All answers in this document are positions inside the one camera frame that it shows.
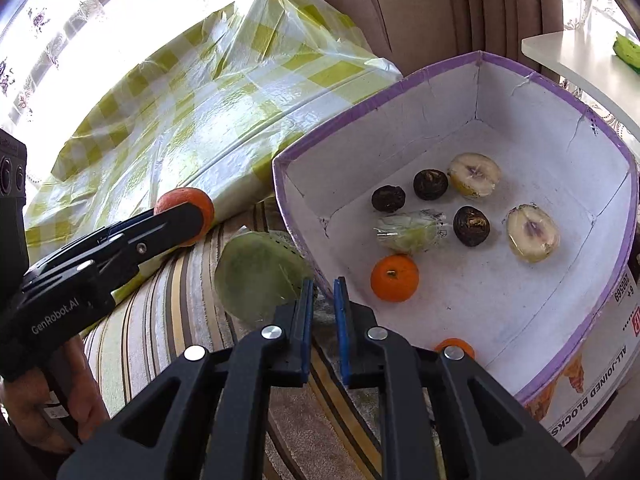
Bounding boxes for red-orange blood orange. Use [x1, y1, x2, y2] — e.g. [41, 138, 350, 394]
[154, 188, 215, 247]

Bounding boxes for left hand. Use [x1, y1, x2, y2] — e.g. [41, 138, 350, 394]
[1, 336, 108, 454]

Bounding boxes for orange tangerine behind finger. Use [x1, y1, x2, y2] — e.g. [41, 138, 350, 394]
[434, 338, 475, 361]

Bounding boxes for striped brown sofa cover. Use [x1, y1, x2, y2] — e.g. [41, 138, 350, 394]
[81, 196, 442, 480]

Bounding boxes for green wrapped mango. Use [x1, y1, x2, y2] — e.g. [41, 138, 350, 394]
[214, 228, 314, 326]

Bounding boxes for yellow-green checkered plastic cover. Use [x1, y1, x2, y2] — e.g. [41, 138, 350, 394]
[25, 0, 400, 260]

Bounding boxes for small orange tangerine in box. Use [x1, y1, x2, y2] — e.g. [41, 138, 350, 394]
[370, 254, 420, 302]

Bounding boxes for halved yellow fruit front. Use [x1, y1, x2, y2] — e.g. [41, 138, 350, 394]
[506, 204, 561, 263]

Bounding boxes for halved yellow fruit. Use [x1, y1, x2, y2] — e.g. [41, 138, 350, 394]
[448, 153, 502, 198]
[506, 204, 561, 263]

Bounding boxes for dark round fruit front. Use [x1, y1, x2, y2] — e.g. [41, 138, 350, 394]
[452, 206, 491, 247]

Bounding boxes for dark round fruit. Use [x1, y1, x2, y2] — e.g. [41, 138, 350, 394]
[412, 169, 449, 200]
[371, 185, 406, 214]
[452, 206, 491, 247]

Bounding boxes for floral sheer curtain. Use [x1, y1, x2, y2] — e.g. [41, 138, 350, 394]
[0, 0, 166, 126]

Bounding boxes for plastic-wrapped green fruit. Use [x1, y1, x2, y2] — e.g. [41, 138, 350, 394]
[374, 209, 449, 255]

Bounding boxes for purple-rimmed white cardboard box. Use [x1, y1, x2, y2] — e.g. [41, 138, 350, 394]
[273, 52, 639, 442]

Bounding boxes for dark round fruit left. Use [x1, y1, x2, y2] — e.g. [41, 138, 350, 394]
[371, 185, 406, 214]

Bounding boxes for dark round fruit back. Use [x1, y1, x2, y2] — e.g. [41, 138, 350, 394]
[412, 169, 449, 200]

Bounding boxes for halved yellow fruit back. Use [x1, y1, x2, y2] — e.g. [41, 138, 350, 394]
[448, 153, 502, 198]

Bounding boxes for white table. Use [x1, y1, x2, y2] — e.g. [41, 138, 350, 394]
[521, 28, 640, 148]

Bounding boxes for green bananas on table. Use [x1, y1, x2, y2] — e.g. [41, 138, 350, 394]
[613, 34, 640, 73]

